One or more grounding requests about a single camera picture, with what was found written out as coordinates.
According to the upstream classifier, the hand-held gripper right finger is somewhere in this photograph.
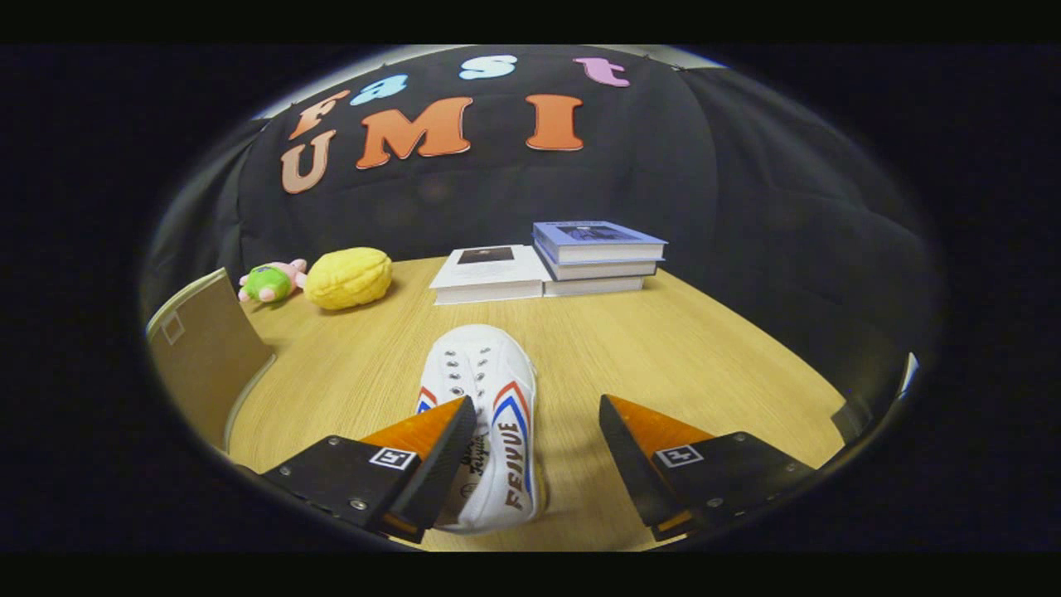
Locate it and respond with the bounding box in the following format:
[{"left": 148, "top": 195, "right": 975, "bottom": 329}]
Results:
[{"left": 598, "top": 394, "right": 817, "bottom": 541}]

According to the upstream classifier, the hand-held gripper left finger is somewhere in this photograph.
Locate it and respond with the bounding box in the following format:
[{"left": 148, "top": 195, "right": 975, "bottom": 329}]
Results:
[{"left": 261, "top": 395, "right": 479, "bottom": 544}]

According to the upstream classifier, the white canvas shoe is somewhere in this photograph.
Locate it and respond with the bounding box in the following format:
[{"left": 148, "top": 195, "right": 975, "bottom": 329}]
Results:
[{"left": 414, "top": 323, "right": 548, "bottom": 534}]

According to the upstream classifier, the brown fabric storage box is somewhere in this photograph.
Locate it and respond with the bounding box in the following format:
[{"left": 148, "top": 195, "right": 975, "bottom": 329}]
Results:
[{"left": 145, "top": 267, "right": 277, "bottom": 455}]

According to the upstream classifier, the white book with dark picture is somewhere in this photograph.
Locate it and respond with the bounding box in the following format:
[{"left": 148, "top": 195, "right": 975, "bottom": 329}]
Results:
[{"left": 429, "top": 244, "right": 552, "bottom": 306}]

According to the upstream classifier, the yellow plush toy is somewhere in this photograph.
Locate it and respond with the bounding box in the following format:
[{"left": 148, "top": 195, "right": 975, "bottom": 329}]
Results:
[{"left": 303, "top": 247, "right": 395, "bottom": 312}]

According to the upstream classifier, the small black flat object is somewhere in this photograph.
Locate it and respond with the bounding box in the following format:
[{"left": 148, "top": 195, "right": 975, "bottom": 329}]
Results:
[{"left": 831, "top": 398, "right": 867, "bottom": 444}]

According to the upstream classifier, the blue hardcover book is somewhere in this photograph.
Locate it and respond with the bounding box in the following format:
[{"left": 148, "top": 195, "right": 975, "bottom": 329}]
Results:
[{"left": 531, "top": 220, "right": 669, "bottom": 266}]

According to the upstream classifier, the pink and green plush toy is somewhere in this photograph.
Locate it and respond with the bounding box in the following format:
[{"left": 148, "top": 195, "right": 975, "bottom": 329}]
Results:
[{"left": 238, "top": 259, "right": 309, "bottom": 304}]

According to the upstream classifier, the black backdrop cloth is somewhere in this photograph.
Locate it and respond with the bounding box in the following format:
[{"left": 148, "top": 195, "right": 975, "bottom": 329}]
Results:
[{"left": 141, "top": 46, "right": 942, "bottom": 415}]

